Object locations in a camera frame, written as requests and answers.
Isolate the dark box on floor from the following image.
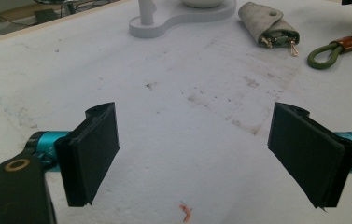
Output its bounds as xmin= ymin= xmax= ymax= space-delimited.
xmin=33 ymin=7 xmax=60 ymax=24

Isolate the white bowl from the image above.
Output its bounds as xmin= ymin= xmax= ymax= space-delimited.
xmin=181 ymin=0 xmax=226 ymax=9

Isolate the white stand with post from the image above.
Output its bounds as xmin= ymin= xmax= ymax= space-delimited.
xmin=128 ymin=0 xmax=237 ymax=39

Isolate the grey suede key pouch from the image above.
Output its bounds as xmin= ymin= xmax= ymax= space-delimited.
xmin=237 ymin=1 xmax=301 ymax=58

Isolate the green cord keychain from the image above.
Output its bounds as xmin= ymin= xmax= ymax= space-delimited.
xmin=306 ymin=30 xmax=352 ymax=71

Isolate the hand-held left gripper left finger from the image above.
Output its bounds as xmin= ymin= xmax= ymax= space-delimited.
xmin=54 ymin=102 xmax=121 ymax=208

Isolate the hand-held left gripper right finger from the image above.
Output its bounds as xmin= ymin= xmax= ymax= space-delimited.
xmin=267 ymin=102 xmax=352 ymax=209

